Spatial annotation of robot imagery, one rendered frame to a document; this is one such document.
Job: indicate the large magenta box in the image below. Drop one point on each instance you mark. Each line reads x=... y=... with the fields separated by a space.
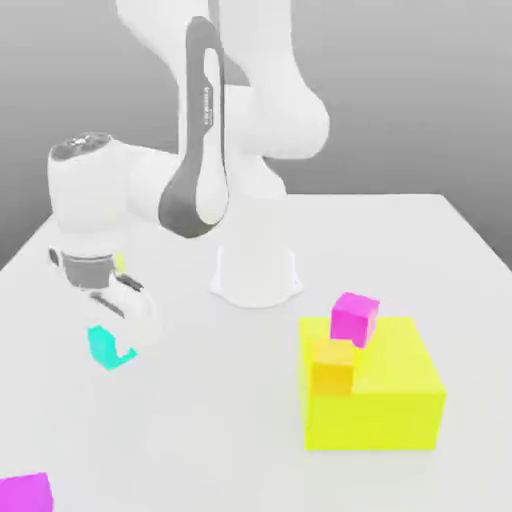
x=24 y=492

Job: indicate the small cyan cube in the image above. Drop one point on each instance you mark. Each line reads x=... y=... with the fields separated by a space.
x=100 y=347

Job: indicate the small orange cube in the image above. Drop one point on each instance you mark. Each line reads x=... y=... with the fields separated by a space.
x=332 y=370

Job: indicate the small magenta cube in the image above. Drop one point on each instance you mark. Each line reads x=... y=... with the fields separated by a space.
x=352 y=320

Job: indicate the large yellow box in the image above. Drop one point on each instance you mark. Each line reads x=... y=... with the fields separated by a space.
x=380 y=416

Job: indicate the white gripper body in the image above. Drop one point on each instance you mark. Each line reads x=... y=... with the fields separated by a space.
x=132 y=310

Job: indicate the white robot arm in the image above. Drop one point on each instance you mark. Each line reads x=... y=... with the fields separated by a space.
x=256 y=128

